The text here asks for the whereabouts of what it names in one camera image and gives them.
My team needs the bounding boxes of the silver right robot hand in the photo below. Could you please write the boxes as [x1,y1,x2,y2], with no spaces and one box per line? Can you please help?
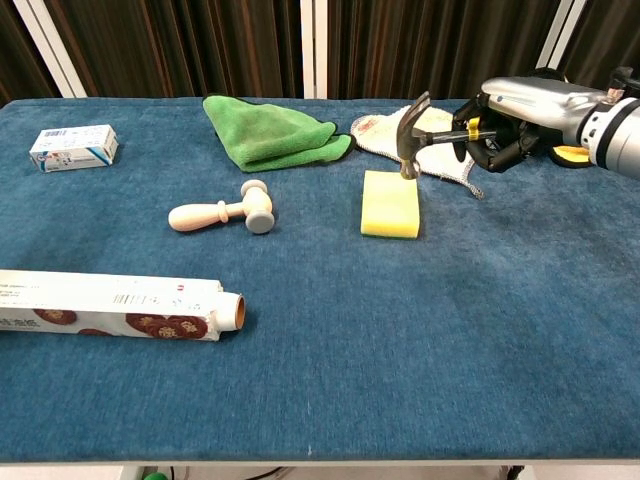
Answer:
[452,67,615,174]

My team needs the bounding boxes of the black-handled metal claw hammer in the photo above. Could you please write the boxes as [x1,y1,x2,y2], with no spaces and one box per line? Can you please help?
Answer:
[394,90,499,182]

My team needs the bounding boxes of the yellow sponge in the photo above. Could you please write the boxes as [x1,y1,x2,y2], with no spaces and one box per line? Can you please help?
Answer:
[359,169,422,241]

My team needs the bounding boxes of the yellow and black cloth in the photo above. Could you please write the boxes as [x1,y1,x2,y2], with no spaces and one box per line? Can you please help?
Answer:
[548,143,592,169]

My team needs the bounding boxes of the black pleated curtain panel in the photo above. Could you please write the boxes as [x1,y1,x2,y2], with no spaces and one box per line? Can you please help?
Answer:
[43,0,305,100]
[326,0,565,101]
[0,0,65,109]
[556,0,640,92]

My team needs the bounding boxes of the pale pink towel cloth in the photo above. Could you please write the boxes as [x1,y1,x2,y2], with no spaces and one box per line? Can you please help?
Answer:
[349,105,486,201]

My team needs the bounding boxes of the green microfibre cloth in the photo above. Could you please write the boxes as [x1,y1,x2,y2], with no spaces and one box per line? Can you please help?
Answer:
[201,94,357,174]

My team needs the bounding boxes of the blue table cover cloth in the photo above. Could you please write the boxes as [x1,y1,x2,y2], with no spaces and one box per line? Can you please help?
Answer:
[0,96,640,467]

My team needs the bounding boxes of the small wooden mallet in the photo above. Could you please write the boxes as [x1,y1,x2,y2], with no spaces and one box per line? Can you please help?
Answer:
[167,179,276,236]

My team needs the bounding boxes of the small white blue carton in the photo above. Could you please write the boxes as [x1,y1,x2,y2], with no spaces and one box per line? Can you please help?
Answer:
[28,124,120,174]

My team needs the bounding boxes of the long white wrap roll box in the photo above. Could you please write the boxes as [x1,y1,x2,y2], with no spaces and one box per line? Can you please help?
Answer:
[0,269,247,347]

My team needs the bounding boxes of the white partition frame post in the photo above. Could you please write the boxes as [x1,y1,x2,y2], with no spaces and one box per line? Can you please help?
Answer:
[11,0,90,100]
[531,0,590,77]
[299,0,330,101]

